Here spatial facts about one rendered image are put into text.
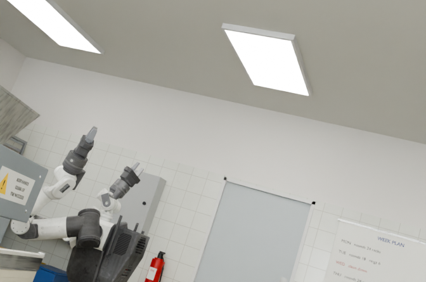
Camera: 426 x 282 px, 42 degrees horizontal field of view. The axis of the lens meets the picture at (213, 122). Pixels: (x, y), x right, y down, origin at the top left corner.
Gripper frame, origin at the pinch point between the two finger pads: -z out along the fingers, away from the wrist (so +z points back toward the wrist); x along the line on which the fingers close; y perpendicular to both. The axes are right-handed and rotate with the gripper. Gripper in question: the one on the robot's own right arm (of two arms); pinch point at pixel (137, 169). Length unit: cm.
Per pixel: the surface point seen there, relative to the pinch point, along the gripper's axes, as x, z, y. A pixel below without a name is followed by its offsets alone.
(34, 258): 44, 72, -50
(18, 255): 56, 75, -59
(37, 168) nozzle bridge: 101, 57, -103
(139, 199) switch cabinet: -224, -66, 263
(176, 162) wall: -226, -130, 260
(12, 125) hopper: 111, 52, -95
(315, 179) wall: -271, -195, 111
